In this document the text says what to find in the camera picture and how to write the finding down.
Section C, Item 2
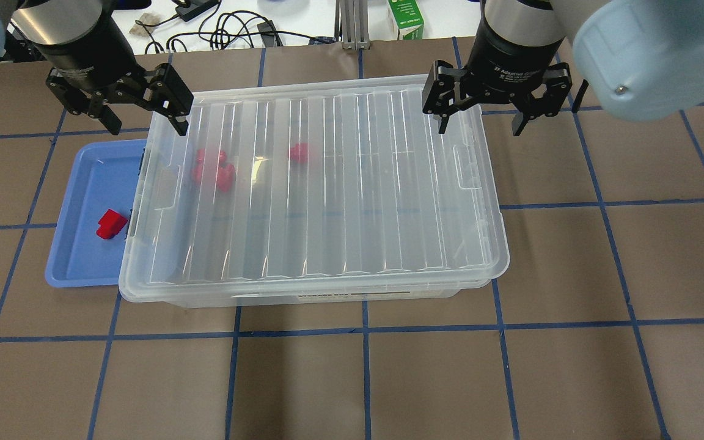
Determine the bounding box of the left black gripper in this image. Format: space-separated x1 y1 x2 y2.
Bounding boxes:
45 31 194 136

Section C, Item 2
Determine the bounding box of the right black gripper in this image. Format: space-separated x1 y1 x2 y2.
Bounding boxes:
422 27 572 136

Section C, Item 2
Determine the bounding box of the clear plastic box lid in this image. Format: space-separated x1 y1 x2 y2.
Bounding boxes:
119 75 510 303

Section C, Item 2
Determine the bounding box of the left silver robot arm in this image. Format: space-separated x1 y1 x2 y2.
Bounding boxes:
0 1 193 136

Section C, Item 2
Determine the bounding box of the blue plastic tray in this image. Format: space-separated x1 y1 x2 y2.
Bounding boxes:
45 139 146 288

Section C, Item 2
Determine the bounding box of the clear plastic storage box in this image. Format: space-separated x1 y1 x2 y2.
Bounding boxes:
169 278 490 309

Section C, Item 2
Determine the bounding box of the black power brick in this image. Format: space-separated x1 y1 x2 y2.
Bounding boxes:
173 0 221 22

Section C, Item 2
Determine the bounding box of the green white carton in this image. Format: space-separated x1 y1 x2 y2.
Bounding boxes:
386 0 425 41

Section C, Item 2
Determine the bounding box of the aluminium frame post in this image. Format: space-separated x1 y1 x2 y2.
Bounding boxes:
335 0 370 50

